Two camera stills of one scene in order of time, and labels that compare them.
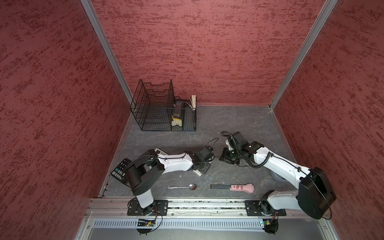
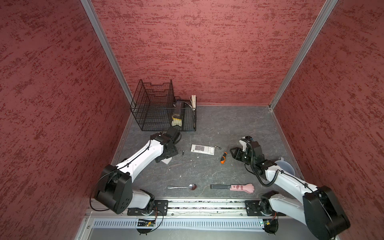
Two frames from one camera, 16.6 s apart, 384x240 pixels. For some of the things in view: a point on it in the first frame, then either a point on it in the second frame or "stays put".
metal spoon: x=192 y=186 stays put
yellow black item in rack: x=177 y=118 stays put
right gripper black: x=226 y=158 -> x=237 y=153
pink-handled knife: x=248 y=188 stays put
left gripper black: x=205 y=169 -> x=173 y=152
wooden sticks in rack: x=193 y=99 stays put
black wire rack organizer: x=155 y=108 stays put
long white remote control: x=198 y=172 -> x=203 y=149
